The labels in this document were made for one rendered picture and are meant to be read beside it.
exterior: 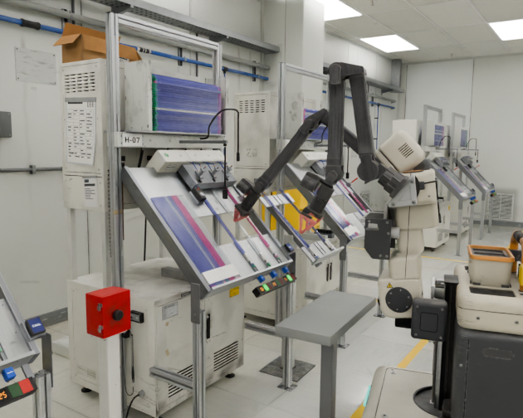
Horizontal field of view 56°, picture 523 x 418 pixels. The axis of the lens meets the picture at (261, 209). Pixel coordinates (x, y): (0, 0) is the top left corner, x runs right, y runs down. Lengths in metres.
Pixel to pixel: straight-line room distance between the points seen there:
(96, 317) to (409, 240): 1.22
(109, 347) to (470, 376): 1.30
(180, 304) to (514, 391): 1.44
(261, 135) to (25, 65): 1.67
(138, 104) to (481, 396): 1.87
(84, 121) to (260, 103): 1.47
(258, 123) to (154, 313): 1.77
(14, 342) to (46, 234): 2.34
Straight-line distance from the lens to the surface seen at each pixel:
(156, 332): 2.38
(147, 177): 2.40
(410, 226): 2.02
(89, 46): 2.65
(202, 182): 2.50
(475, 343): 1.93
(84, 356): 2.83
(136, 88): 2.45
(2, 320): 1.64
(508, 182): 9.71
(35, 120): 3.82
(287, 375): 2.86
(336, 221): 3.34
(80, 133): 2.57
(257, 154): 3.61
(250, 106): 3.66
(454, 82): 9.95
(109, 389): 2.03
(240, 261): 2.35
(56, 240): 3.95
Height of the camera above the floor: 1.31
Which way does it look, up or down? 7 degrees down
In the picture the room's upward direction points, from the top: 1 degrees clockwise
